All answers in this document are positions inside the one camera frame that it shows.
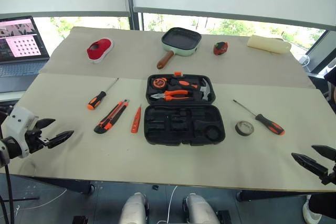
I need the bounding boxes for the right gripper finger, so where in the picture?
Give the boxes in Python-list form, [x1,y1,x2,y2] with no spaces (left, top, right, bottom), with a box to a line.
[311,144,336,161]
[291,152,329,182]

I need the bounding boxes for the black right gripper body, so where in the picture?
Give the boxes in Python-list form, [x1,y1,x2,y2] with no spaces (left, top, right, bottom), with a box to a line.
[320,163,336,186]

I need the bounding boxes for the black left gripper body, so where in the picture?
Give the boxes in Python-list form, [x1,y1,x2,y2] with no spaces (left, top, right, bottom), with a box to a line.
[25,125,51,154]

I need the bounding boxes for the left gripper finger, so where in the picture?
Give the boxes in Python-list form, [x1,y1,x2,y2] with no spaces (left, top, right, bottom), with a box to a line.
[35,118,57,131]
[47,130,75,149]

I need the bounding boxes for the short orange black screwdriver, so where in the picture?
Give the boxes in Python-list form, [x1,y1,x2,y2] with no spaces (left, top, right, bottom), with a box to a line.
[87,77,120,111]

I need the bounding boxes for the orange black utility knife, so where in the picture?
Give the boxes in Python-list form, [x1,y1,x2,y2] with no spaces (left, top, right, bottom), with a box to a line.
[93,99,130,134]

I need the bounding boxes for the long orange black screwdriver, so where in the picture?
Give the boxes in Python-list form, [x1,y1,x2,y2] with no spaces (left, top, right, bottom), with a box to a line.
[232,99,286,136]

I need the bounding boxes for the orange voltage tester pen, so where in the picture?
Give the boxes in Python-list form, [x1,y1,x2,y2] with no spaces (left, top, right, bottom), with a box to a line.
[130,103,143,134]

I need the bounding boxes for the black tool case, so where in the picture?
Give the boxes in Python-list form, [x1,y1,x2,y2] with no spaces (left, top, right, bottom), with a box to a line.
[143,71,226,146]

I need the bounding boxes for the black trouser leg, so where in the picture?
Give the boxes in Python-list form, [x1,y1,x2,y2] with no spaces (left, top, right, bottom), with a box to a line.
[307,191,336,220]

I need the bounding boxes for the white sneaker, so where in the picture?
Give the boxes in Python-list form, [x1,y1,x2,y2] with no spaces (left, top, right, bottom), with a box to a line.
[302,195,323,224]

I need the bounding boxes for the beige paper table cover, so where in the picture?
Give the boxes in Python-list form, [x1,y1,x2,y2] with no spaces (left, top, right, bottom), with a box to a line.
[0,72,336,193]
[38,25,316,90]

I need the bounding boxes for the bystander dark upper body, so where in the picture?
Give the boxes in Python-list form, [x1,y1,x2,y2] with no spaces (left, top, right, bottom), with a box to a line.
[323,64,336,89]

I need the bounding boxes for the black electrical tape roll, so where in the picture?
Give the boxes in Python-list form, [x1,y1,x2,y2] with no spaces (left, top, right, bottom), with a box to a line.
[234,120,255,137]

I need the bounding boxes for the black floor block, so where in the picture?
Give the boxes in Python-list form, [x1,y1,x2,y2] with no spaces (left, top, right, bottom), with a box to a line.
[217,209,232,224]
[71,215,89,224]

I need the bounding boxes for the open laptop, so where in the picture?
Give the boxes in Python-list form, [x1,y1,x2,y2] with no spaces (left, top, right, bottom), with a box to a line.
[0,15,51,94]

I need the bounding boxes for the red white shoe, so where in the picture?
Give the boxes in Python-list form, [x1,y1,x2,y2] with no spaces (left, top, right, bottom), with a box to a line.
[86,37,114,65]

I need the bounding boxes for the silver left robot leg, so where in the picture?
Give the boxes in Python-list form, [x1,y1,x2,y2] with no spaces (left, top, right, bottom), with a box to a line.
[119,192,150,224]

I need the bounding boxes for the silver robot leg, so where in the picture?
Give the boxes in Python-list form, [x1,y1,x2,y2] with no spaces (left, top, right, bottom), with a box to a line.
[119,192,150,224]
[182,193,220,224]

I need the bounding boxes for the orange black tape measure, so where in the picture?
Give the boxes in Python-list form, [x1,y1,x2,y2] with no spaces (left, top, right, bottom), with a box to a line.
[151,77,169,89]

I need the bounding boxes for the silver right robot leg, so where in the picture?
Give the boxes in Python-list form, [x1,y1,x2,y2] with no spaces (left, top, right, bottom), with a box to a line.
[182,193,220,224]

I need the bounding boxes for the cream coloured roll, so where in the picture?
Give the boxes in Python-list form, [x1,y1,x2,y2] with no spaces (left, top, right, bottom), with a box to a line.
[247,34,292,55]

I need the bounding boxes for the claw hammer orange grip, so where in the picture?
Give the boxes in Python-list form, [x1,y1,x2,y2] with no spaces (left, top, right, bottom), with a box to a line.
[167,77,213,102]

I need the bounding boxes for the red strawberry shaped object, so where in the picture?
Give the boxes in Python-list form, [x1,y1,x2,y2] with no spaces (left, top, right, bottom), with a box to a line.
[213,40,229,56]

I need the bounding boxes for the green square frying pan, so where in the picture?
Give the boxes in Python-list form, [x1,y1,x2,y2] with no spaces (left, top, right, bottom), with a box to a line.
[156,26,203,70]

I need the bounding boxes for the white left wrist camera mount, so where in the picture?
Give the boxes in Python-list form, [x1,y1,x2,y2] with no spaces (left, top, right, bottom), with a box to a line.
[4,106,39,158]

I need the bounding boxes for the black table leg frame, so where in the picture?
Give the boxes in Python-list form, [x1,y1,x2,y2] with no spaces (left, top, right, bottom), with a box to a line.
[15,175,96,196]
[236,189,316,204]

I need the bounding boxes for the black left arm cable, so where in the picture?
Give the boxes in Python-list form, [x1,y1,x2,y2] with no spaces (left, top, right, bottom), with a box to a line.
[0,155,15,224]

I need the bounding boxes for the orange handled pliers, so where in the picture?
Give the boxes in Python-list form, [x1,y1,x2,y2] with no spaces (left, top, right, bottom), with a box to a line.
[150,89,191,102]

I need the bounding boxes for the white floor cable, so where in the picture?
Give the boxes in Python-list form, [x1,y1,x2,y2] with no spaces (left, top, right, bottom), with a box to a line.
[159,185,179,224]

